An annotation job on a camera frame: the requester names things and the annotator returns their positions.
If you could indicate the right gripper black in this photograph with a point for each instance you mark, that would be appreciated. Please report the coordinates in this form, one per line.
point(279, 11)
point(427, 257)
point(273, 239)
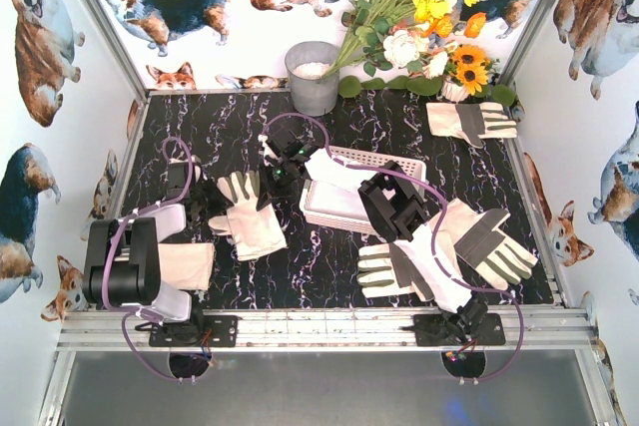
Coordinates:
point(279, 167)

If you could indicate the right edge work glove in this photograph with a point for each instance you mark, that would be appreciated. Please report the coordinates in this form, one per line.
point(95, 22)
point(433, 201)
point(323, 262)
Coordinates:
point(479, 242)

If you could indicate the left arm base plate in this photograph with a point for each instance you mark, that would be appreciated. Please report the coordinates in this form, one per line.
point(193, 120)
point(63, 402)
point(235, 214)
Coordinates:
point(211, 330)

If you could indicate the grey metal bucket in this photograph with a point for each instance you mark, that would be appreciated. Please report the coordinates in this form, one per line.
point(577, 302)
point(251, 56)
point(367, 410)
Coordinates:
point(313, 82)

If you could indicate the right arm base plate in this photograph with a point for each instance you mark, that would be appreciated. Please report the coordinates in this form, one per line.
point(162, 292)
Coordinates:
point(434, 330)

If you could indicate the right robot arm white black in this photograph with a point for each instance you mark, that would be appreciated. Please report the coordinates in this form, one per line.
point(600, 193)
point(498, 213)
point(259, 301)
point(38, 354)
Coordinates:
point(411, 259)

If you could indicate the artificial flower bouquet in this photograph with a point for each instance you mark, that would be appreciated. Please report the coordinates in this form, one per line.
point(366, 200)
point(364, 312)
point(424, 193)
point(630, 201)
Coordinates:
point(414, 45)

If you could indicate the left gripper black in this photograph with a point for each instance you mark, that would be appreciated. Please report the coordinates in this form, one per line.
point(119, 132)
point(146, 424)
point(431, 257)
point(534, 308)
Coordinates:
point(201, 199)

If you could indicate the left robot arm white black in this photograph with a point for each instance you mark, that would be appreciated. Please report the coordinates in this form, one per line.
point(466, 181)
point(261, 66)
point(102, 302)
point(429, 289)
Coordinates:
point(130, 268)

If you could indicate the white plastic storage basket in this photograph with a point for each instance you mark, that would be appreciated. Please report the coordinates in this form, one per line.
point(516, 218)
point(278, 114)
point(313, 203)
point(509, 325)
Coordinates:
point(330, 197)

